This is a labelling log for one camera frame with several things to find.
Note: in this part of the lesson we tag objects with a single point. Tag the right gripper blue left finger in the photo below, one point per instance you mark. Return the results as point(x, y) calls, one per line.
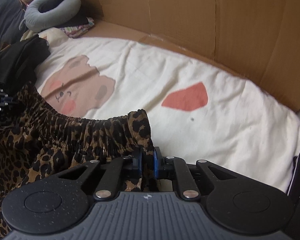
point(137, 164)

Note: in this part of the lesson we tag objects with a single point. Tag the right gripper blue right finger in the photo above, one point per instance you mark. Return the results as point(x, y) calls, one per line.
point(157, 162)

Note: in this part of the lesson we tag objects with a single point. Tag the leopard print skirt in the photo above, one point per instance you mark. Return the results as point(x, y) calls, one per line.
point(36, 142)

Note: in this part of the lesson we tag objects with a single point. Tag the black garment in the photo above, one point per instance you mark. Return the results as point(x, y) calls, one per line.
point(19, 61)

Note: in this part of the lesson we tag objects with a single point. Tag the cream cartoon bear bedsheet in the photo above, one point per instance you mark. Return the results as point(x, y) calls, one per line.
point(195, 110)

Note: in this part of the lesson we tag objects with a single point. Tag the grey U-shaped neck pillow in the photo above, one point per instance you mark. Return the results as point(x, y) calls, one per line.
point(44, 14)

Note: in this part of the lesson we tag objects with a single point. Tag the dark grey pillow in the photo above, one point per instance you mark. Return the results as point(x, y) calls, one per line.
point(11, 14)

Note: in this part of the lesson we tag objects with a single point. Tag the floral patterned garment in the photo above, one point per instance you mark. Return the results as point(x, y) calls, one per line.
point(77, 31)

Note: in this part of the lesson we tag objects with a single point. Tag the brown cardboard sheet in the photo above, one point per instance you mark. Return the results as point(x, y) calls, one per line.
point(257, 39)

